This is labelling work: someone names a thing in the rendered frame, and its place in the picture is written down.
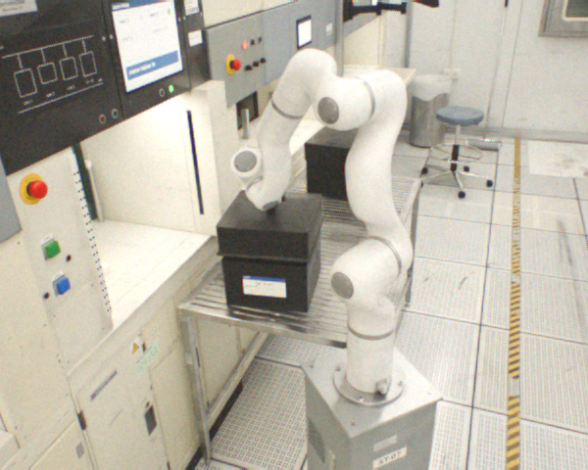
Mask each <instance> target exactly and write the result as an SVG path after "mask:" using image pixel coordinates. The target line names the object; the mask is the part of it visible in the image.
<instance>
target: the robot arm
mask: <svg viewBox="0 0 588 470"><path fill-rule="evenodd" d="M334 61H335V60H333V59H332V58H331V57H330V56H329V55H328V54H326V53H324V52H322V51H319V50H315V49H306V50H303V51H300V52H299V53H297V54H296V55H295V56H293V58H292V59H291V60H290V61H289V63H288V65H287V66H286V68H285V70H284V72H283V74H282V76H281V78H280V80H279V82H278V83H277V85H276V87H275V89H274V91H273V93H272V95H271V97H270V99H269V102H268V104H267V106H266V108H265V111H264V113H263V115H262V117H261V119H260V121H259V123H258V126H257V130H256V139H257V143H258V146H259V149H260V153H261V155H260V154H259V153H258V152H257V151H255V150H253V149H242V150H240V151H238V152H237V153H236V154H235V155H234V156H233V157H232V159H231V163H230V165H231V169H232V171H233V173H234V174H235V176H236V177H237V179H238V180H239V182H240V183H241V185H242V186H243V187H244V189H245V190H246V195H247V197H248V199H249V200H250V201H251V202H253V204H254V205H255V206H256V207H257V208H258V209H259V210H261V211H267V210H270V209H273V210H275V207H277V204H280V203H281V202H285V199H286V197H284V196H283V194H284V192H285V190H286V189H287V186H288V184H289V182H290V178H291V171H292V162H291V153H290V147H289V141H290V139H291V137H292V135H293V134H294V132H295V130H296V129H297V127H298V125H299V124H300V121H301V119H302V118H303V116H304V114H305V113H306V111H307V109H308V108H309V106H310V105H311V104H312V108H313V112H314V115H315V117H316V119H317V120H318V121H319V122H320V123H321V125H323V126H325V127H327V128H330V129H333V130H338V131H346V130H352V129H355V127H358V126H359V127H360V128H359V132H358V134H357V137H356V140H355V142H354V144H353V146H351V149H350V151H349V153H348V155H347V158H346V162H345V181H346V191H347V198H348V203H349V206H350V209H351V211H352V213H353V215H354V216H355V217H356V218H357V219H359V220H362V221H364V222H365V223H366V226H367V239H366V240H364V241H363V242H362V243H359V244H358V245H356V246H355V247H353V248H351V249H350V250H348V251H346V252H345V253H344V254H342V255H341V256H340V257H338V258H337V259H336V260H335V262H334V263H333V265H332V266H331V268H330V271H329V277H328V282H329V287H330V289H331V291H332V292H333V294H334V295H335V296H336V297H337V298H338V299H340V300H341V301H342V302H343V303H344V305H345V306H346V308H347V334H348V342H347V358H345V359H343V360H341V361H340V362H339V363H338V364H337V365H336V367H335V368H334V371H333V384H334V387H335V389H337V391H338V392H339V393H340V394H341V395H342V396H343V397H344V398H346V399H347V400H350V401H352V402H354V403H357V404H361V405H369V406H375V405H383V404H386V403H389V402H391V401H393V400H395V399H396V398H397V397H398V396H399V395H400V394H402V392H403V390H404V386H405V377H404V373H403V371H402V369H401V368H400V367H399V366H398V365H397V364H396V363H395V362H394V361H393V352H394V339H395V324H396V310H395V307H394V305H393V303H392V301H391V300H390V299H389V298H388V297H386V296H384V295H382V294H380V293H381V292H382V290H383V289H384V288H386V287H387V286H388V285H390V284H391V283H393V282H394V281H395V280H397V279H398V278H399V277H401V276H402V275H403V274H404V273H405V272H406V271H407V270H408V269H409V267H410V266H411V263H412V260H413V246H412V242H411V239H410V237H409V235H408V233H407V231H406V229H405V227H404V225H403V223H402V222H401V220H400V218H399V216H398V214H397V212H396V210H395V206H394V202H393V195H392V173H391V164H392V155H393V151H394V147H395V143H396V140H397V137H398V134H399V131H400V129H401V126H402V124H403V121H404V118H405V114H406V108H407V91H406V87H405V84H404V82H403V80H402V79H401V78H400V76H399V75H397V74H396V73H394V72H393V71H390V70H371V71H367V72H363V73H360V74H356V75H353V76H350V77H346V78H343V77H339V76H336V71H337V70H338V68H337V64H336V62H334Z"/></svg>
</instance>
